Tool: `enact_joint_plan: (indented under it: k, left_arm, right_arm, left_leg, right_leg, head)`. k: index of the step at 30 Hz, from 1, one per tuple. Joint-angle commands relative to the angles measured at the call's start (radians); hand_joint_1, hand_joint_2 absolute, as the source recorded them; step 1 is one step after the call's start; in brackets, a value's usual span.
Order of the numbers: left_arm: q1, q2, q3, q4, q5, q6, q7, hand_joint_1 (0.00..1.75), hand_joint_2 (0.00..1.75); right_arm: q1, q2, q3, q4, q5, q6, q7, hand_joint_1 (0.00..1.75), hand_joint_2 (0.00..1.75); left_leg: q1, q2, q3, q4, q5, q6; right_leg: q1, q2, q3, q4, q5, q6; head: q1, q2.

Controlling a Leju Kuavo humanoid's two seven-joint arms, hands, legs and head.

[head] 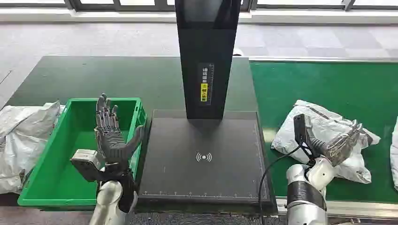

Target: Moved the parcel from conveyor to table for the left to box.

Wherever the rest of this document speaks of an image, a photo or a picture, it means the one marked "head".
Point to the dark window frame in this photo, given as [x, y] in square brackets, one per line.
[74, 4]

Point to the green conveyor belt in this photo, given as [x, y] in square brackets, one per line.
[311, 84]

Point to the white window sill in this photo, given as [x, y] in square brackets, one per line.
[93, 16]

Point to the green plastic crate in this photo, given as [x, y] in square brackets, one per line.
[56, 177]

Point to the black and yellow label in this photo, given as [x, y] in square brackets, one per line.
[204, 93]

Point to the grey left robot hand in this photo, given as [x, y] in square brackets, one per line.
[112, 146]

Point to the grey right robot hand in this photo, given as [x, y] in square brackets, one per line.
[340, 149]

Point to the grey plastic parcel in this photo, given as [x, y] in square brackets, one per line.
[395, 155]

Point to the black scanner post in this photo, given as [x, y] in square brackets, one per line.
[192, 77]

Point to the black scanner base plate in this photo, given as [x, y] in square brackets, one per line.
[186, 155]

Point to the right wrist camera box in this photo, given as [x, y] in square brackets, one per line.
[301, 129]

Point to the silver conveyor frame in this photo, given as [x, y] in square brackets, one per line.
[357, 209]

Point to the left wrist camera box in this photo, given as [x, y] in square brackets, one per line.
[85, 163]

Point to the small white object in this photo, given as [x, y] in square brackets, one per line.
[237, 52]

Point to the crumpled white plastic parcel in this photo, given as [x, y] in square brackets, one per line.
[21, 139]

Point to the white parcel with black stripe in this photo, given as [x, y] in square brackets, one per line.
[326, 124]

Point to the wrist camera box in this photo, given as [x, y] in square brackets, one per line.
[85, 163]
[301, 129]

